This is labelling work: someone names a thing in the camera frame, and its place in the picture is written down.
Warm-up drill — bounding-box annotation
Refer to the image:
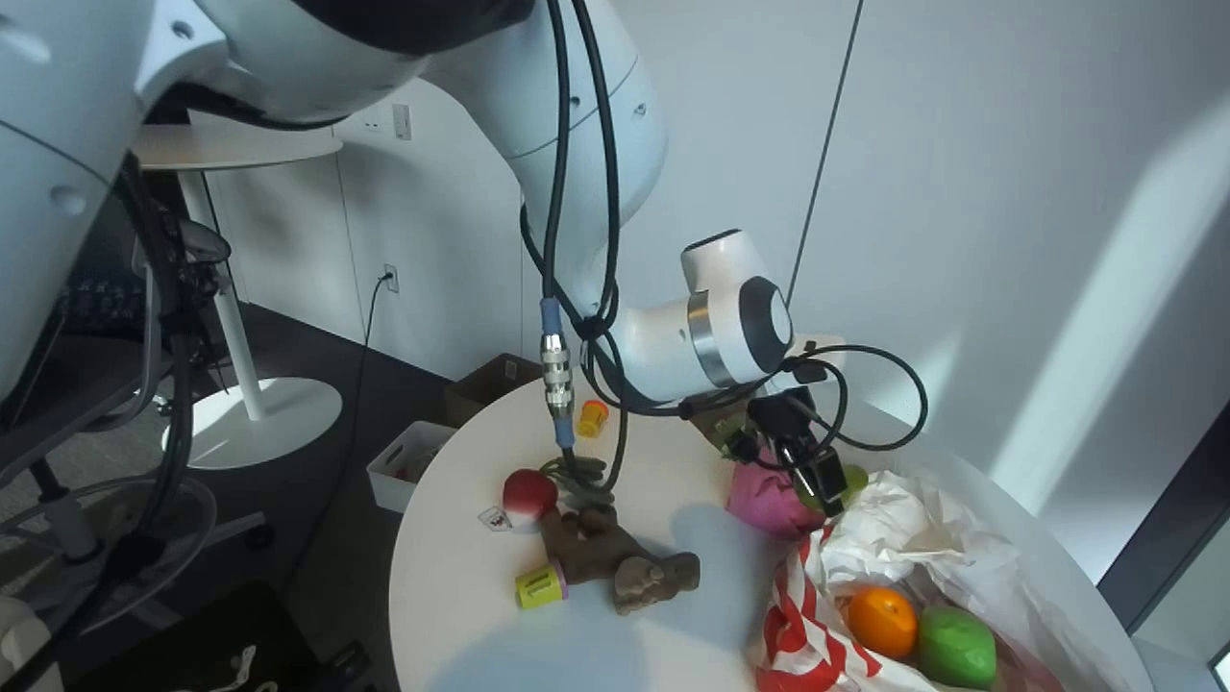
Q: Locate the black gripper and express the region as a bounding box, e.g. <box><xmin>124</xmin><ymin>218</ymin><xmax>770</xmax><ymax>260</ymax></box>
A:
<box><xmin>744</xmin><ymin>394</ymin><xmax>852</xmax><ymax>518</ymax></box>

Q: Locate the orange fruit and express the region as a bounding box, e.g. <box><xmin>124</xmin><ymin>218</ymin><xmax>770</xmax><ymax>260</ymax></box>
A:
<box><xmin>840</xmin><ymin>581</ymin><xmax>921</xmax><ymax>661</ymax></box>

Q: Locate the green apple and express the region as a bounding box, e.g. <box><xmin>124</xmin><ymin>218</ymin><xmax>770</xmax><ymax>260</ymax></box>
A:
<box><xmin>916</xmin><ymin>606</ymin><xmax>1002</xmax><ymax>692</ymax></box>

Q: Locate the clear plastic bag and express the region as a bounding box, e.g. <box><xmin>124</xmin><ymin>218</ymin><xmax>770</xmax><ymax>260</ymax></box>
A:
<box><xmin>752</xmin><ymin>461</ymin><xmax>1105</xmax><ymax>692</ymax></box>

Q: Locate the pink cloth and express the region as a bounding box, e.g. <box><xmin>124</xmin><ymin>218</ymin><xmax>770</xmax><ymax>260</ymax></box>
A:
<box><xmin>726</xmin><ymin>440</ymin><xmax>831</xmax><ymax>537</ymax></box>

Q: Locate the brown plush toy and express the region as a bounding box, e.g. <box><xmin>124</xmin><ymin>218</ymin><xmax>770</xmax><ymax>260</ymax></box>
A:
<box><xmin>539</xmin><ymin>499</ymin><xmax>707</xmax><ymax>617</ymax></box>

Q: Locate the dark green toy leaf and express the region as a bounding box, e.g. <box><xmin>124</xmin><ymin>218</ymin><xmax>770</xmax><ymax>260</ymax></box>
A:
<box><xmin>547</xmin><ymin>454</ymin><xmax>622</xmax><ymax>515</ymax></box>

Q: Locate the red white radish toy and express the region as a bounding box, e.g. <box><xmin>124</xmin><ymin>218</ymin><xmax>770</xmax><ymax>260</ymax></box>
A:
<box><xmin>497</xmin><ymin>467</ymin><xmax>561</xmax><ymax>531</ymax></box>

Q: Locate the brown box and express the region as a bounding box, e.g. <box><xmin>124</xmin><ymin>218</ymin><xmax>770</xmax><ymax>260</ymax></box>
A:
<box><xmin>437</xmin><ymin>350</ymin><xmax>547</xmax><ymax>428</ymax></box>

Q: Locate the small white box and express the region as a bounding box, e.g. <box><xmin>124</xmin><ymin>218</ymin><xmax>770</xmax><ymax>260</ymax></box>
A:
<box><xmin>366</xmin><ymin>419</ymin><xmax>456</xmax><ymax>515</ymax></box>

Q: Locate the white plastic object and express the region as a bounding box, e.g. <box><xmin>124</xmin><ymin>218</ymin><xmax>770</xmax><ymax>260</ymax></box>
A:
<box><xmin>0</xmin><ymin>593</ymin><xmax>66</xmax><ymax>692</ymax></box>

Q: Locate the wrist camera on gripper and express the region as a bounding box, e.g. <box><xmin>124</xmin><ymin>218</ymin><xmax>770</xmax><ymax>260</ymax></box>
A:
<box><xmin>694</xmin><ymin>399</ymin><xmax>760</xmax><ymax>461</ymax></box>

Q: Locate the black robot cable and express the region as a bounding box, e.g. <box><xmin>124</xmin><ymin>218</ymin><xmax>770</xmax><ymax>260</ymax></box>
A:
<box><xmin>514</xmin><ymin>0</ymin><xmax>935</xmax><ymax>499</ymax></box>

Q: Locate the black wall power cord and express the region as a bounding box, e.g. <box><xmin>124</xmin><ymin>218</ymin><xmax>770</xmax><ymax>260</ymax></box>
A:
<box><xmin>362</xmin><ymin>264</ymin><xmax>399</xmax><ymax>355</ymax></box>

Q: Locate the white pedestal side table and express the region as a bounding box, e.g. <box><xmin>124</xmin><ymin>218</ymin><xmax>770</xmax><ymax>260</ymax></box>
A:
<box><xmin>127</xmin><ymin>113</ymin><xmax>351</xmax><ymax>472</ymax></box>

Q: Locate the black chair with ring base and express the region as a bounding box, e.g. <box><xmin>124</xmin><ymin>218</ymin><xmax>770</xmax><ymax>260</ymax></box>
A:
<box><xmin>0</xmin><ymin>368</ymin><xmax>271</xmax><ymax>647</ymax></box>

